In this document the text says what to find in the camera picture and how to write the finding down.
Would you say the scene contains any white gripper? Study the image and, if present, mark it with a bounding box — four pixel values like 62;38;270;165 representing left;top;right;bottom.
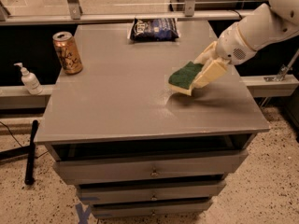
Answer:
192;22;256;89

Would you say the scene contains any green and yellow sponge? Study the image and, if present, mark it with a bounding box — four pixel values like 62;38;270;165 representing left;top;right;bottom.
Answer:
168;62;203;96

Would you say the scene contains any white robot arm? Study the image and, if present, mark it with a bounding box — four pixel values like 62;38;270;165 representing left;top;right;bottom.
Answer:
191;0;299;89

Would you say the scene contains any blue chip bag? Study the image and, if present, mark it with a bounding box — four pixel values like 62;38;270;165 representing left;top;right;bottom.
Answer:
128;18;180;42

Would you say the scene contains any top grey drawer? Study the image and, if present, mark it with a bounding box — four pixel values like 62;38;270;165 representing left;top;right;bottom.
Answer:
53;149;249;185

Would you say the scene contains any grey drawer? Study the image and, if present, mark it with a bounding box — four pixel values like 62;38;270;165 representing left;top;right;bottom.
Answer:
92;198;212;218
77;180;226;204
53;149;249;185

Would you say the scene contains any grey drawer cabinet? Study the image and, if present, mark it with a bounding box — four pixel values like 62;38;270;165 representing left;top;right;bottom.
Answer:
34;20;271;219

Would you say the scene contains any gold drink can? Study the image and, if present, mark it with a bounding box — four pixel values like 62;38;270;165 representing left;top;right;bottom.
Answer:
52;31;83;75

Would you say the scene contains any bottom grey drawer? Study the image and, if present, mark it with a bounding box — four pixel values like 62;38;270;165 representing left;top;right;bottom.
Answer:
92;198;212;218

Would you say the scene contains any middle grey drawer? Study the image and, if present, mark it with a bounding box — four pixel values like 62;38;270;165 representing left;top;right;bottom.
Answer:
77;180;226;204

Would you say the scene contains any white pump bottle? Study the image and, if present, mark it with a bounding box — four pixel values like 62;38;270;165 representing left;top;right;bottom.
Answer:
15;63;43;95

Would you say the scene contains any black stand leg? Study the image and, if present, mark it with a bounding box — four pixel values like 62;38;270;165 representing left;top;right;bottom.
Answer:
0;120;38;185

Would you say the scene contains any metal bracket on ledge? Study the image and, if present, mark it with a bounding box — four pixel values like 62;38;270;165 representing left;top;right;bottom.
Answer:
264;49;299;82

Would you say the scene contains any metal window rail frame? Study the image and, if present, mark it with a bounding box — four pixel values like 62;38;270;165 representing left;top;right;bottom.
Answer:
0;0;299;26

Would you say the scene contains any black cable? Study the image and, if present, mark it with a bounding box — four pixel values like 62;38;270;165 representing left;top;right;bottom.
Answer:
0;120;24;148

